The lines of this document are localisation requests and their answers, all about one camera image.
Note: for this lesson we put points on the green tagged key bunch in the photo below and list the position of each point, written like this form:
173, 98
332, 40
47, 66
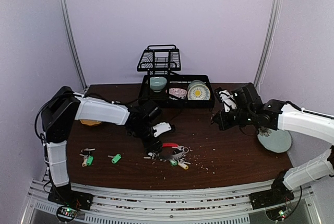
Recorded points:
88, 158

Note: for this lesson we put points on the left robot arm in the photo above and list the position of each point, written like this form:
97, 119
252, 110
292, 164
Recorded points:
57, 117

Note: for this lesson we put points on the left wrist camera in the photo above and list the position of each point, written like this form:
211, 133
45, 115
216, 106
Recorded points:
161, 128

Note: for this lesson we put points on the aluminium frame post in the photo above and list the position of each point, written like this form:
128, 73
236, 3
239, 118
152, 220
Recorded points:
268, 43
72, 45

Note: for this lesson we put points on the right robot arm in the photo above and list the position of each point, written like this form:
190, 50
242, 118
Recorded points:
243, 106

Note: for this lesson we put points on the light green flower plate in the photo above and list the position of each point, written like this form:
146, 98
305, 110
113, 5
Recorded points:
277, 141

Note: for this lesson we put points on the pink patterned bowl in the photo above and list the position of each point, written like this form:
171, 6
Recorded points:
177, 93

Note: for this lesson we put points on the pale green plate behind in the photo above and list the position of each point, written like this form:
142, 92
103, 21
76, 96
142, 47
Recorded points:
195, 84

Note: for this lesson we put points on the green tagged single key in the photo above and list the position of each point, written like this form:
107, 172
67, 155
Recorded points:
115, 158

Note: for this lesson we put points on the right aluminium frame post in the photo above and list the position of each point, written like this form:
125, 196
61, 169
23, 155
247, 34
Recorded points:
268, 43

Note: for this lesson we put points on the celadon green bowl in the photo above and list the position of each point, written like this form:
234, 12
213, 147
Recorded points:
157, 84

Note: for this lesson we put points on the black wire dish rack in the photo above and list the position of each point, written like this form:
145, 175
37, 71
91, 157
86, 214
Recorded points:
164, 60

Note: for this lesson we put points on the large keyring with red handle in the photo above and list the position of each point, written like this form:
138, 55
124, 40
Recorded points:
175, 158

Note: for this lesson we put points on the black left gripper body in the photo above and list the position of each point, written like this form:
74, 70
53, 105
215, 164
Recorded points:
149, 146

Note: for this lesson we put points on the yellow daisy plate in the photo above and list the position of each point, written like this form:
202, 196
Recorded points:
199, 92

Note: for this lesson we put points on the right base circuit board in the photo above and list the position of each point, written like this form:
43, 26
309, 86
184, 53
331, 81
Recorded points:
279, 213

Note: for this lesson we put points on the left aluminium frame post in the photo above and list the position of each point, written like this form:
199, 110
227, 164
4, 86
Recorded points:
72, 45

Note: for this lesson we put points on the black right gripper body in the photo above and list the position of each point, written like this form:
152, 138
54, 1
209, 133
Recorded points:
221, 119

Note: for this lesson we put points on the base circuit board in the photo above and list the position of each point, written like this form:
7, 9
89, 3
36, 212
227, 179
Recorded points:
279, 213
66, 214

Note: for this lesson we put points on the aluminium front rail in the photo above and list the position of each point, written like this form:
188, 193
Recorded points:
211, 205

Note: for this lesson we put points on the left base circuit board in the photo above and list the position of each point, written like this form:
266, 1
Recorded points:
66, 214

